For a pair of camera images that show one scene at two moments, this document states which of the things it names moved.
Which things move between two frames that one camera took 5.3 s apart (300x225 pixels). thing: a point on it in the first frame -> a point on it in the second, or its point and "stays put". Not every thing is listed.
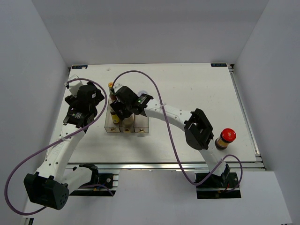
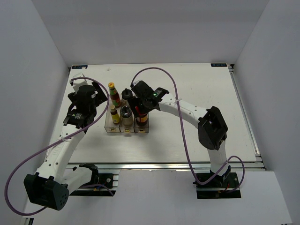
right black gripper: [117, 106] -> [133, 101]
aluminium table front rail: [166, 166] stays put
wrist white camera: [117, 86] -> [134, 83]
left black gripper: [99, 97] stays put
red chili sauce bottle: [112, 94] stays put
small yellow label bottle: [115, 117] stays put
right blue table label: [218, 64] stays put
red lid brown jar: [227, 136] -> [141, 119]
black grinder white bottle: [129, 120] stays put
